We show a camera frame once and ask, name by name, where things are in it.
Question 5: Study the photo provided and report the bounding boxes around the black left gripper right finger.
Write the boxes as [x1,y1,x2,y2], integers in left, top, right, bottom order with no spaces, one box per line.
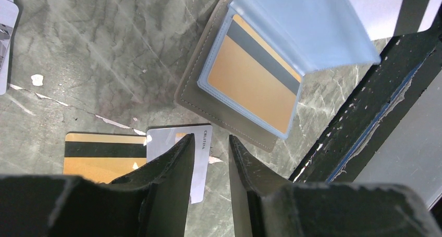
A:
[229,135,441,236]

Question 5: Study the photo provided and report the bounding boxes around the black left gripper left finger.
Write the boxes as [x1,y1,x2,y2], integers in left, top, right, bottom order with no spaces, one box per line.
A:
[1,134,195,236]

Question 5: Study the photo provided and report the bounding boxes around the grey card holder blue lining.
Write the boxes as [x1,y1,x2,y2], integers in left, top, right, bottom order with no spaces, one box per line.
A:
[175,0,380,152]

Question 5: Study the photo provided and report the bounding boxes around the gold card black stripe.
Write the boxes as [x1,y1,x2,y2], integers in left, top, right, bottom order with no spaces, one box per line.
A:
[198,14,302,139]

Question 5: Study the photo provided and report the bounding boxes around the silver card on table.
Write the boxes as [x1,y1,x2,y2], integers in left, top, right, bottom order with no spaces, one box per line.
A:
[146,123,213,204]

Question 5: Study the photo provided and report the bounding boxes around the gold card under holder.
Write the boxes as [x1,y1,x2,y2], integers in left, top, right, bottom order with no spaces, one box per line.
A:
[63,132,146,183]

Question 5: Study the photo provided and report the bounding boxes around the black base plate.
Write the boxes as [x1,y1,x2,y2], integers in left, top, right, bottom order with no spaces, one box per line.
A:
[289,10,441,182]

